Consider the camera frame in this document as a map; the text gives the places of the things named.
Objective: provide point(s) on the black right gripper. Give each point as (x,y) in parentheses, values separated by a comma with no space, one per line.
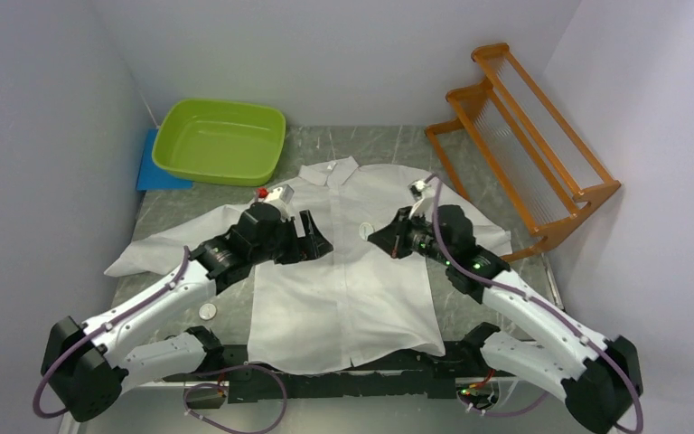
(392,237)

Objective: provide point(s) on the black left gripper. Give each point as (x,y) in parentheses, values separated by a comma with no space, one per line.
(311,246)

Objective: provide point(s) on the white button-up shirt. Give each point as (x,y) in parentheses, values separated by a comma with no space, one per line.
(354,305)

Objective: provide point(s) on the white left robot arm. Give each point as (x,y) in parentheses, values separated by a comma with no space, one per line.
(87,365)

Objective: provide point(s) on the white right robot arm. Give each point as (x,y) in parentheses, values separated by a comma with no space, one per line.
(598,378)

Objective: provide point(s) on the green plastic basin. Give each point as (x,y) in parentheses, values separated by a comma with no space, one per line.
(215,141)

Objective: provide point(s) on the orange wooden rack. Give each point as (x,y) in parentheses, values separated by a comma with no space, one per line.
(550,175)

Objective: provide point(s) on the blue flat mat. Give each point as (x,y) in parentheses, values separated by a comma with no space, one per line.
(151,177)

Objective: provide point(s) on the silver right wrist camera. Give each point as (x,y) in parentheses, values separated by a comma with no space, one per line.
(424,194)

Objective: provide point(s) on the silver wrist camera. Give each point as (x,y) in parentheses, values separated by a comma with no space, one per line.
(424,194)
(280,197)

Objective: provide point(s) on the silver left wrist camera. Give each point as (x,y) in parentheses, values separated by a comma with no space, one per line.
(280,197)

